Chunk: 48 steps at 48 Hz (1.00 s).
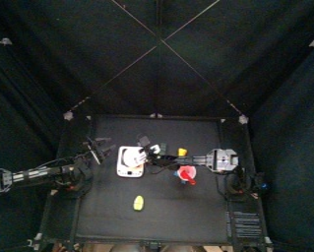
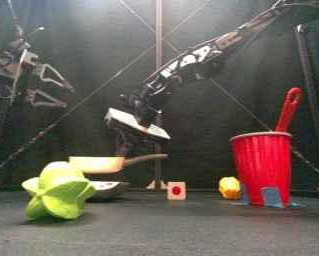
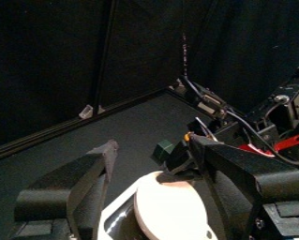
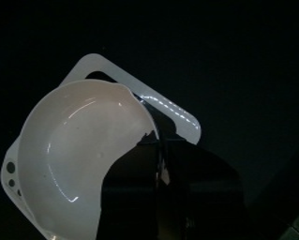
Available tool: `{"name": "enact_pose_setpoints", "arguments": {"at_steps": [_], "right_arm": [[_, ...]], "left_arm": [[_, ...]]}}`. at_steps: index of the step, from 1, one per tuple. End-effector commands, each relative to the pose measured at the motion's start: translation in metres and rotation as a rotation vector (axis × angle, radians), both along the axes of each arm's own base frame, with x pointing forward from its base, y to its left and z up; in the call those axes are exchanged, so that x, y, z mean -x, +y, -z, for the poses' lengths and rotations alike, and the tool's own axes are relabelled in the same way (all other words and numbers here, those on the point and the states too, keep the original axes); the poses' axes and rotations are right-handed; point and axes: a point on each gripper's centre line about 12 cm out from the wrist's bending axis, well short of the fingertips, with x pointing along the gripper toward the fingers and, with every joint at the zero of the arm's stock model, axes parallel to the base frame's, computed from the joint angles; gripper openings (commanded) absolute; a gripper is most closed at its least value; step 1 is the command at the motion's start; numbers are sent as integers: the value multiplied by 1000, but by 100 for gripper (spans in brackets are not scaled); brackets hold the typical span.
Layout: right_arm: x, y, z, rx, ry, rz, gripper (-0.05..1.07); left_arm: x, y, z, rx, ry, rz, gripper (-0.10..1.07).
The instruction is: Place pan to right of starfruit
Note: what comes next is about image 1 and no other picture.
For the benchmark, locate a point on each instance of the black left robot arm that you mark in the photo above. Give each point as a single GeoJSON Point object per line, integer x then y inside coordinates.
{"type": "Point", "coordinates": [37, 173]}

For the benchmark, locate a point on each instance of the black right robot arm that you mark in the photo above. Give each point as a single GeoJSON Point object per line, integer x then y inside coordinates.
{"type": "Point", "coordinates": [220, 160]}

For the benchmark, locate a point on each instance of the yellow-green starfruit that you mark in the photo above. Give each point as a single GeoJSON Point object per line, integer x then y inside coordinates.
{"type": "Point", "coordinates": [138, 203]}

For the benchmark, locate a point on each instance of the small white toy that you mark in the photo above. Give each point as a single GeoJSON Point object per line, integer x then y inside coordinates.
{"type": "Point", "coordinates": [156, 149]}

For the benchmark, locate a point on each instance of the dark green toy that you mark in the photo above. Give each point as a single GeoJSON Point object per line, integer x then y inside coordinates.
{"type": "Point", "coordinates": [164, 148]}

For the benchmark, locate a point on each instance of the white striped cup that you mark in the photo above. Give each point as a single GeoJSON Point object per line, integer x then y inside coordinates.
{"type": "Point", "coordinates": [133, 157]}

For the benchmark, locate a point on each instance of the small yellow toy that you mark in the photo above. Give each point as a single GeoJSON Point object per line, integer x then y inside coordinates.
{"type": "Point", "coordinates": [182, 152]}

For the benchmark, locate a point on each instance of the dark grey block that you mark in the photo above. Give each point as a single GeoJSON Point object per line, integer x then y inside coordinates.
{"type": "Point", "coordinates": [144, 140]}

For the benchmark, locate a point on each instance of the white rectangular board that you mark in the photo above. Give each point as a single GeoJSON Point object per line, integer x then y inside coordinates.
{"type": "Point", "coordinates": [129, 172]}

